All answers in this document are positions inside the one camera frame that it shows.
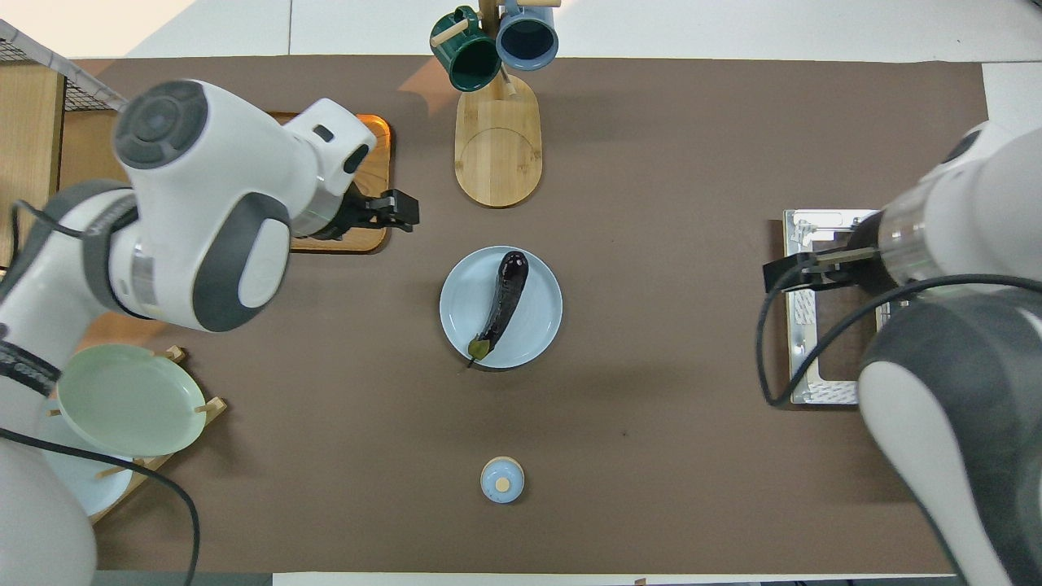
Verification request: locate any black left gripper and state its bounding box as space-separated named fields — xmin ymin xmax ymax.
xmin=313 ymin=183 xmax=420 ymax=241

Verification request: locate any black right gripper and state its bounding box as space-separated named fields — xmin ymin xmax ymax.
xmin=763 ymin=213 xmax=900 ymax=295

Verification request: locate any dark purple eggplant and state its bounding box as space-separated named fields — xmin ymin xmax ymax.
xmin=468 ymin=251 xmax=530 ymax=369

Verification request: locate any light blue round plate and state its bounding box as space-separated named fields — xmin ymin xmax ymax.
xmin=440 ymin=246 xmax=563 ymax=370

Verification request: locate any rectangular wooden tray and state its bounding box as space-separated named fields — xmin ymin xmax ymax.
xmin=269 ymin=112 xmax=392 ymax=254

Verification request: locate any wooden mug tree stand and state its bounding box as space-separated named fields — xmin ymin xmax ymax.
xmin=430 ymin=0 xmax=563 ymax=208

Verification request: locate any brown table mat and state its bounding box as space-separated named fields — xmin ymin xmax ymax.
xmin=73 ymin=55 xmax=990 ymax=575

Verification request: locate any dark green mug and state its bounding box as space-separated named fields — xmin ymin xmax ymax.
xmin=430 ymin=7 xmax=502 ymax=92

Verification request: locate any blue grey mug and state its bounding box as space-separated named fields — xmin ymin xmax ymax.
xmin=495 ymin=0 xmax=560 ymax=72

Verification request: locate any wooden plate rack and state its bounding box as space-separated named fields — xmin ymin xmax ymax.
xmin=85 ymin=346 xmax=227 ymax=523

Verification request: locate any small blue lidded jar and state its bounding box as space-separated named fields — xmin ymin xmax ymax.
xmin=479 ymin=457 xmax=526 ymax=505

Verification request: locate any pale green plate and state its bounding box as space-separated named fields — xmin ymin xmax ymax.
xmin=57 ymin=343 xmax=207 ymax=458

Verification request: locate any large light blue plate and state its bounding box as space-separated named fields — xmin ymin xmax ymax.
xmin=45 ymin=399 xmax=135 ymax=518

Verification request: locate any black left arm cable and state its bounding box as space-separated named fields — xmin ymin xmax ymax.
xmin=0 ymin=199 xmax=201 ymax=586

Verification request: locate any wooden shelf with wire mesh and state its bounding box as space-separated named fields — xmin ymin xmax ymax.
xmin=0 ymin=20 xmax=131 ymax=273

